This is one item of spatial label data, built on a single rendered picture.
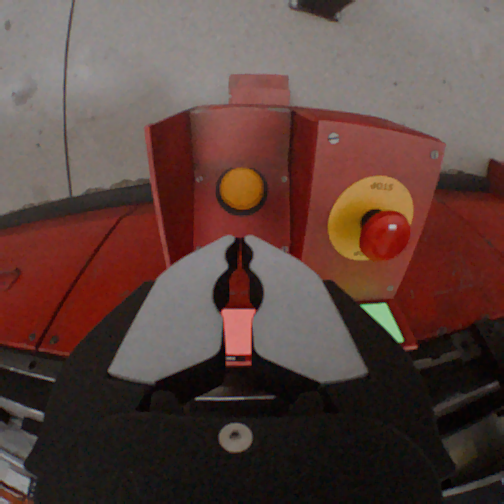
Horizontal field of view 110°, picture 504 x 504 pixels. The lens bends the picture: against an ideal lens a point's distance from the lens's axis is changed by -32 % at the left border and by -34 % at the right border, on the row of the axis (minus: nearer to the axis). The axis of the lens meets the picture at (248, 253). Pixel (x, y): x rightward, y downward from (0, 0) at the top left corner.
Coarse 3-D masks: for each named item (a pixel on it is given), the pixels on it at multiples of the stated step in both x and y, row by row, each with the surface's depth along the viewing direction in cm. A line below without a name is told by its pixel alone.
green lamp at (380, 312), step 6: (366, 306) 22; (372, 306) 22; (378, 306) 22; (384, 306) 22; (372, 312) 21; (378, 312) 21; (384, 312) 21; (378, 318) 21; (384, 318) 21; (390, 318) 21; (384, 324) 20; (390, 324) 20; (390, 330) 20; (396, 330) 20; (396, 336) 19
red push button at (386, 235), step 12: (372, 216) 16; (384, 216) 15; (396, 216) 15; (372, 228) 15; (384, 228) 15; (396, 228) 15; (408, 228) 15; (360, 240) 16; (372, 240) 16; (384, 240) 16; (396, 240) 16; (408, 240) 16; (372, 252) 16; (384, 252) 16; (396, 252) 16
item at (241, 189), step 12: (240, 168) 22; (228, 180) 22; (240, 180) 22; (252, 180) 22; (228, 192) 22; (240, 192) 22; (252, 192) 22; (228, 204) 22; (240, 204) 22; (252, 204) 22
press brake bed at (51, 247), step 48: (96, 192) 95; (144, 192) 92; (480, 192) 85; (0, 240) 69; (48, 240) 63; (96, 240) 60; (144, 240) 57; (432, 240) 49; (480, 240) 48; (48, 288) 45; (96, 288) 44; (240, 288) 43; (432, 288) 38; (480, 288) 36; (0, 336) 33; (48, 336) 35; (432, 336) 31; (48, 384) 28; (240, 384) 29
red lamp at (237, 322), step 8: (224, 312) 22; (232, 312) 22; (240, 312) 22; (248, 312) 22; (224, 320) 21; (232, 320) 21; (240, 320) 21; (248, 320) 21; (232, 328) 20; (240, 328) 20; (248, 328) 20; (232, 336) 20; (240, 336) 20; (248, 336) 20; (232, 344) 19; (240, 344) 19; (248, 344) 19; (232, 352) 18; (240, 352) 18; (248, 352) 18
